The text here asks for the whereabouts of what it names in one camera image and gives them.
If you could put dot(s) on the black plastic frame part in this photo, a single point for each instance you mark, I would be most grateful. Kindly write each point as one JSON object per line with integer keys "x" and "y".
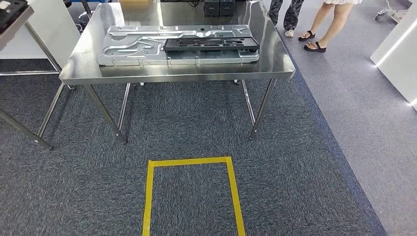
{"x": 211, "y": 44}
{"x": 14, "y": 14}

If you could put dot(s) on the stainless steel workbench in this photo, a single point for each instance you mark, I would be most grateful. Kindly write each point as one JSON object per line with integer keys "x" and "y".
{"x": 97, "y": 19}

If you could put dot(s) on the yellow floor tape square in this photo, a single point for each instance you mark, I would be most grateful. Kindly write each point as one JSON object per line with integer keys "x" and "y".
{"x": 148, "y": 195}

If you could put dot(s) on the stamped grey metal plate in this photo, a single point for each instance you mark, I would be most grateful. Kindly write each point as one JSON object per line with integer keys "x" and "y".
{"x": 130, "y": 49}

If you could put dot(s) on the black ribbed case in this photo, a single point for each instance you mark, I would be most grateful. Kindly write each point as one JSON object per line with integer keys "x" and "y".
{"x": 211, "y": 7}
{"x": 227, "y": 6}

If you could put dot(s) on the white cabinet with light strip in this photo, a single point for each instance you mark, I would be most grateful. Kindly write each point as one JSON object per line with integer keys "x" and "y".
{"x": 397, "y": 65}

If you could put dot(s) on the stainless steel table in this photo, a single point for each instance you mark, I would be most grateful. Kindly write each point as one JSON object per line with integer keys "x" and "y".
{"x": 16, "y": 35}

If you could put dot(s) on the grey wheeled base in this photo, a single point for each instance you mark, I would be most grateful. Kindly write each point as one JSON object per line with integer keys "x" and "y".
{"x": 391, "y": 13}

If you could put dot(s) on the chrome stanchion post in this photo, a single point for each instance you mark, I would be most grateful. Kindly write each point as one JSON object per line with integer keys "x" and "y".
{"x": 84, "y": 19}

